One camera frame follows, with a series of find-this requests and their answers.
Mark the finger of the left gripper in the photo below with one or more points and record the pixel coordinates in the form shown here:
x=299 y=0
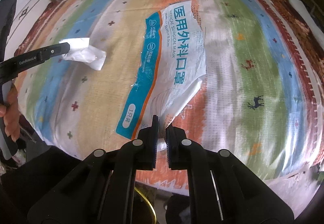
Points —
x=56 y=50

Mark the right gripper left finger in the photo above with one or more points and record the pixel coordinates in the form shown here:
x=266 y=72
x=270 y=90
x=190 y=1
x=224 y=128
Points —
x=101 y=188

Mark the person's left hand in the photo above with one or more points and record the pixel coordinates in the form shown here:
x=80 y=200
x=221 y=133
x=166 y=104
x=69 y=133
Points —
x=10 y=114

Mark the black bin with gold rim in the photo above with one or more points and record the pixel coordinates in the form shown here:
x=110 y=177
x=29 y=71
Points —
x=143 y=204

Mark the striped colourful bed mat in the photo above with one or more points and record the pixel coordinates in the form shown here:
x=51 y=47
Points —
x=202 y=61

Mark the white rolled pillow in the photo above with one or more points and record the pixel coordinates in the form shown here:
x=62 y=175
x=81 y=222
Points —
x=301 y=9

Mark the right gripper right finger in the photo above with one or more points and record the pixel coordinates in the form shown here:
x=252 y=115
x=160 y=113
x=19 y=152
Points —
x=222 y=189

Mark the surgical mask wrapper blue white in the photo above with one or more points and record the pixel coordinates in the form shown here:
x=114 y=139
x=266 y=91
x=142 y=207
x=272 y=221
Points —
x=171 y=71

